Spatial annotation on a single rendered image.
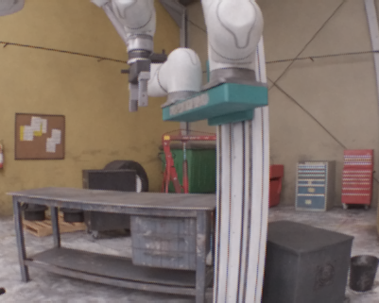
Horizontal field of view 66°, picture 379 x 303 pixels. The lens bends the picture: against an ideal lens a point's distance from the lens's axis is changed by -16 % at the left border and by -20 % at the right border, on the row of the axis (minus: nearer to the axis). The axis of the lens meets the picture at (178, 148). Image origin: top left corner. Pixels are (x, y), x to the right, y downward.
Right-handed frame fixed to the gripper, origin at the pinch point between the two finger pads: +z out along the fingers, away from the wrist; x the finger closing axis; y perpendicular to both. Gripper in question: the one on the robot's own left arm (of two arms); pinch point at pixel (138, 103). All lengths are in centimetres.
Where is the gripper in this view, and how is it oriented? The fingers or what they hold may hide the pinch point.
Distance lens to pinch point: 112.5
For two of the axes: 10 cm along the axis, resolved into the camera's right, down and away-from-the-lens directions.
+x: 3.2, -0.1, -9.5
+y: -9.5, 0.0, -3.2
